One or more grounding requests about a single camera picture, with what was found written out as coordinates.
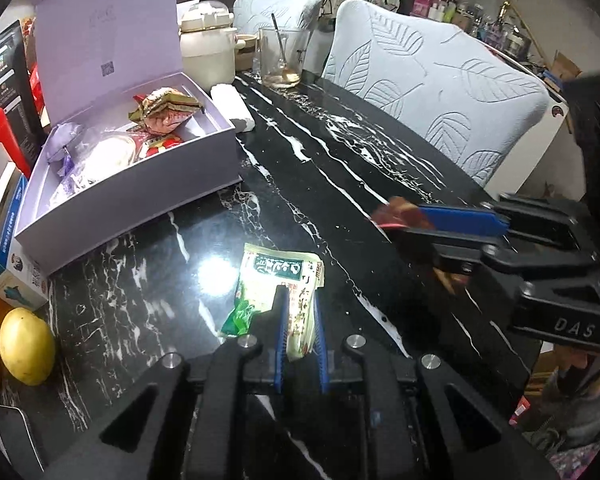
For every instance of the purple tassel sachet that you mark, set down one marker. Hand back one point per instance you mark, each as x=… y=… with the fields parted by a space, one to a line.
x=62 y=140

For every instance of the clear zip bag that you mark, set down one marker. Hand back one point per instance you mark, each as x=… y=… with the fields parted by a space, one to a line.
x=105 y=157

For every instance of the white cabinet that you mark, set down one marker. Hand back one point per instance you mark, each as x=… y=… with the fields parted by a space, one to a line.
x=540 y=160

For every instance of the lavender gift box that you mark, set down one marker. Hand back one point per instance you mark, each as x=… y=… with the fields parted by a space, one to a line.
x=130 y=195

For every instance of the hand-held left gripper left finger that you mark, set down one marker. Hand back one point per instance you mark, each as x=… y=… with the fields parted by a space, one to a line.
x=281 y=340

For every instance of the clear glass cup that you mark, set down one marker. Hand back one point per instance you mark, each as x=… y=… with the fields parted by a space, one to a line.
x=270 y=55

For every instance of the brown snack packet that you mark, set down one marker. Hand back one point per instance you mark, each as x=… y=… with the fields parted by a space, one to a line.
x=405 y=212

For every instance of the person's patterned clothing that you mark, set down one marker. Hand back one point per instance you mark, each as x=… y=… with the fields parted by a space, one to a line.
x=570 y=410

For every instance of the cream ceramic pot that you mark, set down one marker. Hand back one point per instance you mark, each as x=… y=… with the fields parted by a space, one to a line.
x=207 y=55

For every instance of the green white snack packet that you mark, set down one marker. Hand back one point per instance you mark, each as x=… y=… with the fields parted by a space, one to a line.
x=260 y=280

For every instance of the black snack bag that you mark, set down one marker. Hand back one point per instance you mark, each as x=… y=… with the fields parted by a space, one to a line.
x=5 y=75

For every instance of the green gold snack packet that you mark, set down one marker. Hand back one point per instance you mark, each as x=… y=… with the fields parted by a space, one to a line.
x=172 y=110

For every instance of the leaf pattern chair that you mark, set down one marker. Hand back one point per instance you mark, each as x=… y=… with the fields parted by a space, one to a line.
x=430 y=85
x=275 y=10

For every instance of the yellow lemon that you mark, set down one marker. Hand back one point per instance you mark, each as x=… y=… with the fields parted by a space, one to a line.
x=27 y=345

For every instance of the black smartphone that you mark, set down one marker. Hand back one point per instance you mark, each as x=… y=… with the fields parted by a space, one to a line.
x=15 y=435

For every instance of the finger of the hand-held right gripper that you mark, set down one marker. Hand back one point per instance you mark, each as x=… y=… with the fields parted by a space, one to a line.
x=460 y=220
x=460 y=255

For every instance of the cardboard box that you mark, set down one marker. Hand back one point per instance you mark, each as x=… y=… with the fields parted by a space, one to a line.
x=562 y=67

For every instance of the red bag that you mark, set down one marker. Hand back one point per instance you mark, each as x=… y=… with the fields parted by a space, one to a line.
x=36 y=90

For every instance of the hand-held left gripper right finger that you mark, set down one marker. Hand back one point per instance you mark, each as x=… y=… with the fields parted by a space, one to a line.
x=321 y=350

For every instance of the metal spoon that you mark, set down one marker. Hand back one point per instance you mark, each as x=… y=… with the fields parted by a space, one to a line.
x=280 y=45

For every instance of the brown ceramic bowl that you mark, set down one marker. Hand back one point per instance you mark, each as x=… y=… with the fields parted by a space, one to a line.
x=245 y=52

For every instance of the blue white carton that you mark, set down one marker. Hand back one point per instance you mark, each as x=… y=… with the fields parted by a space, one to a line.
x=15 y=280

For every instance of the row of bottles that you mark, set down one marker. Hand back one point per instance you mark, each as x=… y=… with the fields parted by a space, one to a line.
x=480 y=20

